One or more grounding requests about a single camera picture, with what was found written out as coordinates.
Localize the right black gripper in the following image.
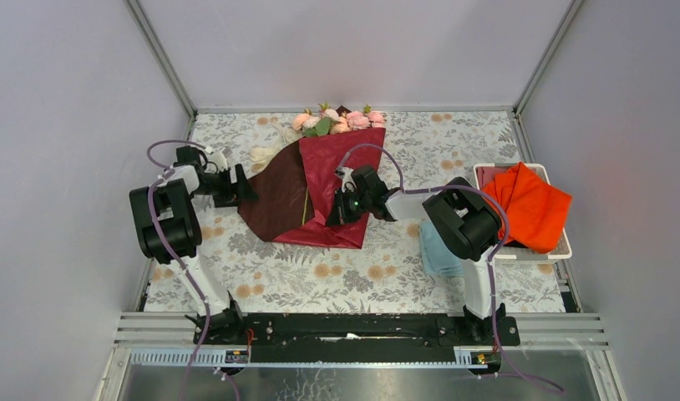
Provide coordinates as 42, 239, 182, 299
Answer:
327, 188, 372, 227

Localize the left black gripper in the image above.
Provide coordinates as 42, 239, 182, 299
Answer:
189, 163, 259, 208

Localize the dark red wrapping paper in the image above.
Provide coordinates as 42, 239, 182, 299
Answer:
238, 128, 386, 249

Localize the pink fake flower bunch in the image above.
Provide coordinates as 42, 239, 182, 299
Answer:
291, 103, 386, 137

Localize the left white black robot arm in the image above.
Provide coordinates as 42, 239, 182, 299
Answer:
129, 140, 259, 344

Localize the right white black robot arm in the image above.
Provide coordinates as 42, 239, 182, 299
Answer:
326, 165, 505, 344

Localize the cream ribbon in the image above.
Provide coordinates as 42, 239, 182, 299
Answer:
250, 122, 302, 169

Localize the floral patterned table mat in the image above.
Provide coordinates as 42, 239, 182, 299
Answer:
143, 111, 566, 313

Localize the light blue folded cloth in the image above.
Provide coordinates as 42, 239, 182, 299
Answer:
419, 221, 464, 277

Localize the white plastic basket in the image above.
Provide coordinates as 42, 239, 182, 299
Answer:
474, 162, 572, 263

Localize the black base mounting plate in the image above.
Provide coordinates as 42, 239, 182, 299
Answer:
205, 312, 520, 364

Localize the orange cloth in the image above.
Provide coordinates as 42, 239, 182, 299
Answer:
477, 162, 572, 254

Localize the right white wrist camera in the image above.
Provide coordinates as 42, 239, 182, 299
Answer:
335, 167, 357, 192

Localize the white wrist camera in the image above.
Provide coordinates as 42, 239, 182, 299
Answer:
204, 146, 232, 173
335, 167, 357, 192

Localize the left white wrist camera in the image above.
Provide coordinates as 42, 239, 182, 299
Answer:
204, 146, 232, 173

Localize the aluminium front rail frame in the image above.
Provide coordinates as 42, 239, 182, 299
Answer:
114, 312, 609, 373

